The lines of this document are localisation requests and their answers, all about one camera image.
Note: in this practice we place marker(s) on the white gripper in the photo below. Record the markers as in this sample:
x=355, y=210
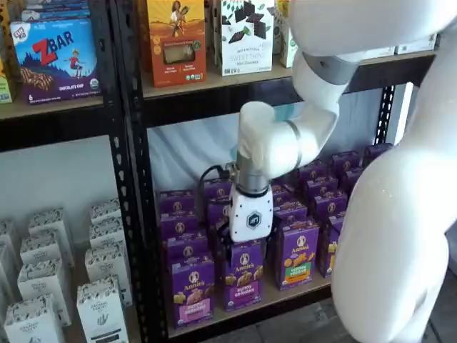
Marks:
x=250, y=214

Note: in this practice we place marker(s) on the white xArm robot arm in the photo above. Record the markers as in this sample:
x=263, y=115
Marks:
x=392, y=214

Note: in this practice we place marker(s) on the purple Annie's green patch box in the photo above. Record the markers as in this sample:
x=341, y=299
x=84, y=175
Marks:
x=291, y=212
x=298, y=261
x=283, y=196

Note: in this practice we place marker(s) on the purple Annie's brown patch box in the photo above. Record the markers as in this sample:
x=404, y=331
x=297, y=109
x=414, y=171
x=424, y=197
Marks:
x=344, y=160
x=351, y=178

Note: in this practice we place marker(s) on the white Organic Pantry box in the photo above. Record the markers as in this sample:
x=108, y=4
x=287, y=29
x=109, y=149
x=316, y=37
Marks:
x=101, y=314
x=32, y=325
x=105, y=211
x=107, y=234
x=107, y=262
x=39, y=246
x=46, y=221
x=5, y=271
x=43, y=282
x=6, y=232

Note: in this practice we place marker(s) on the purple Annie's snack box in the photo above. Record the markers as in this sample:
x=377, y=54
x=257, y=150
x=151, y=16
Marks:
x=375, y=151

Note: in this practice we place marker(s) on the Simple Mills sweet thins box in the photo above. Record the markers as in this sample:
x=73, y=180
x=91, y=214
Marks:
x=246, y=53

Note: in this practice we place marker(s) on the Simple Mills almond bars box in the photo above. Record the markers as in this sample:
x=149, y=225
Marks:
x=285, y=53

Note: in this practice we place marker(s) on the orange Revival snack box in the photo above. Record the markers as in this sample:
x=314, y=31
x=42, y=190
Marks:
x=175, y=43

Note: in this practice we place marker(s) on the blue Z Bar box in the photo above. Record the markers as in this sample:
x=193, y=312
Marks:
x=53, y=12
x=53, y=60

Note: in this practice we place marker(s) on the orange Bobo's box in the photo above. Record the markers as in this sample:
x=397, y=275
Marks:
x=3, y=89

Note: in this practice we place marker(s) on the black metal rack with Annie's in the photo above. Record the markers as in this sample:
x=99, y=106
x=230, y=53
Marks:
x=214, y=107

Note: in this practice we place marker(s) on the black metal rack white boxes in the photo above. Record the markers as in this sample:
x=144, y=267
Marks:
x=53, y=128

